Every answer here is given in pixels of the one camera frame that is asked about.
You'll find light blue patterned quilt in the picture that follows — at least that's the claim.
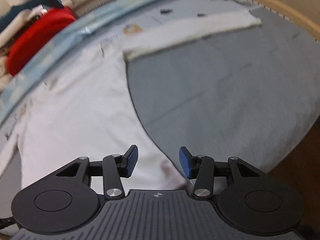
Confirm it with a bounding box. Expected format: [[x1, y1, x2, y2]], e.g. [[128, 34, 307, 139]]
[[0, 0, 208, 128]]

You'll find white t-shirt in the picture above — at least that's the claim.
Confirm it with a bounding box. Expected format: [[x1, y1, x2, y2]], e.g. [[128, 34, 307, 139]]
[[0, 9, 263, 213]]

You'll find white folded blanket stack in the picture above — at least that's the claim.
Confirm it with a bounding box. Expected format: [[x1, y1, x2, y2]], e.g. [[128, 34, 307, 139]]
[[1, 5, 47, 92]]

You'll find red folded blanket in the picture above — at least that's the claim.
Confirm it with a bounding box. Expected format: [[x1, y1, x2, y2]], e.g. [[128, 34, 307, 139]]
[[6, 7, 76, 76]]

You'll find grey printed bed sheet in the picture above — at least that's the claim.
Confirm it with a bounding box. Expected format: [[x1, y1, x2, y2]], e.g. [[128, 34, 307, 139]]
[[0, 0, 320, 215]]

